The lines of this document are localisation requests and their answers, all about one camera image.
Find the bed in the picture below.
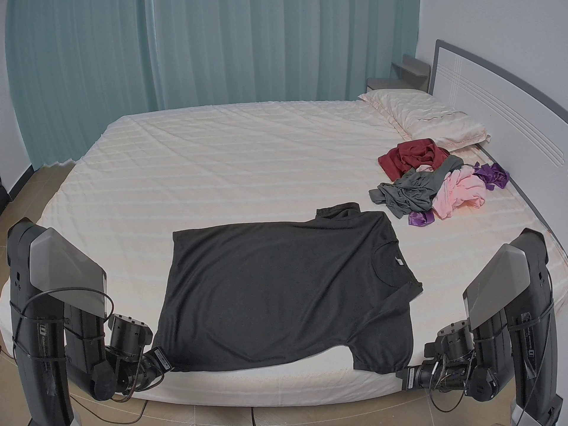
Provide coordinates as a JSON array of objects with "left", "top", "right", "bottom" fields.
[{"left": 0, "top": 39, "right": 568, "bottom": 426}]

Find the black cable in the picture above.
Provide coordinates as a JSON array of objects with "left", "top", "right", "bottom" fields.
[{"left": 12, "top": 286, "right": 114, "bottom": 341}]

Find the blue-green curtain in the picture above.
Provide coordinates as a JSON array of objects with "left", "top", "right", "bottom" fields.
[{"left": 4, "top": 0, "right": 420, "bottom": 167}]

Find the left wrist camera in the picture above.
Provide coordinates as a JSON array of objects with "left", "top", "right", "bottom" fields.
[{"left": 108, "top": 314, "right": 154, "bottom": 354}]

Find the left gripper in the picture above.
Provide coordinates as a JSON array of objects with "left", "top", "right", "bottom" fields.
[{"left": 135, "top": 346, "right": 174, "bottom": 388}]

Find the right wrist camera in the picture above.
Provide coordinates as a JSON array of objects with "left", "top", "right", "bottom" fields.
[{"left": 424, "top": 321, "right": 475, "bottom": 363}]

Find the purple garment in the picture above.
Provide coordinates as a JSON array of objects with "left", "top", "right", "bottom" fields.
[{"left": 408, "top": 162, "right": 511, "bottom": 229}]

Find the dark red garment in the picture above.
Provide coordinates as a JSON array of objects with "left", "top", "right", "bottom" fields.
[{"left": 378, "top": 138, "right": 452, "bottom": 182}]

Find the grey garment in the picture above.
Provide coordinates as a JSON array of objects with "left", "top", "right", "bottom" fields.
[{"left": 368, "top": 155, "right": 464, "bottom": 220}]

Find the black T-shirt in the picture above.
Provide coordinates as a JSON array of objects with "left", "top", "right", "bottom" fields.
[{"left": 153, "top": 201, "right": 424, "bottom": 375}]

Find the cream pillow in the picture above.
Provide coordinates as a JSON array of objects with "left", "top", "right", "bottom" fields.
[{"left": 357, "top": 88, "right": 492, "bottom": 152}]

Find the pink garment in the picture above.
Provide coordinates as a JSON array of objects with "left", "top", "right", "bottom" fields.
[{"left": 433, "top": 166, "right": 489, "bottom": 220}]

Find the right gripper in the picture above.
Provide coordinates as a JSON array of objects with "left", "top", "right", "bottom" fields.
[{"left": 395, "top": 362, "right": 441, "bottom": 392}]

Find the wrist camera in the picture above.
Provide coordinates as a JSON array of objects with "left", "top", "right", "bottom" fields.
[
  {"left": 424, "top": 321, "right": 475, "bottom": 363},
  {"left": 108, "top": 314, "right": 154, "bottom": 354}
]

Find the grey bedside table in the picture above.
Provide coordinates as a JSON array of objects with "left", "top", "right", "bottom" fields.
[{"left": 366, "top": 54, "right": 432, "bottom": 92}]

